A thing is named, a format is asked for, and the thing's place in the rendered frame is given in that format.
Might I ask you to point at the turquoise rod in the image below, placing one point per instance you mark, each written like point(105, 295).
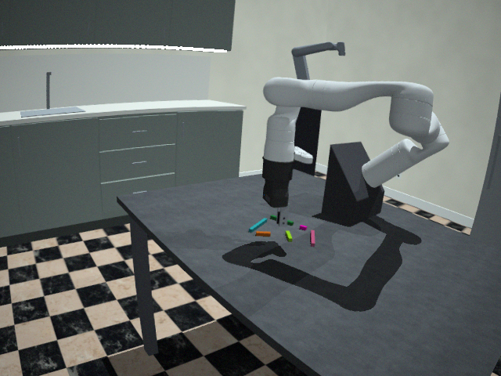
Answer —
point(257, 225)

